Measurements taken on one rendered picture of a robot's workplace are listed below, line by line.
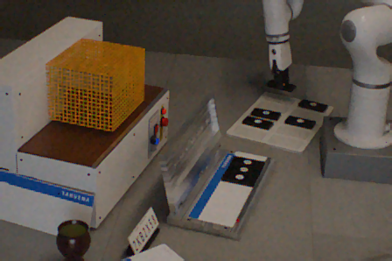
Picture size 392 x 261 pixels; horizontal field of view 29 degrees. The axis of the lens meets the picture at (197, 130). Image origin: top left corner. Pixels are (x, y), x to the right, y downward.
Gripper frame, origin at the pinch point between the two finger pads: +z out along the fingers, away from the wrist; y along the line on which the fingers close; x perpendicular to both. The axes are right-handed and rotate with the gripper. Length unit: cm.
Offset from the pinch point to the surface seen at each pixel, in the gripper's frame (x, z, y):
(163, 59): 58, -4, 12
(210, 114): 2, -7, -52
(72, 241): 3, -2, -124
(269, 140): -8.1, 9.5, -32.7
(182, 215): -7, 8, -90
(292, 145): -15.7, 11.1, -31.9
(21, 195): 29, -5, -111
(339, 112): -19.5, 13.0, 4.0
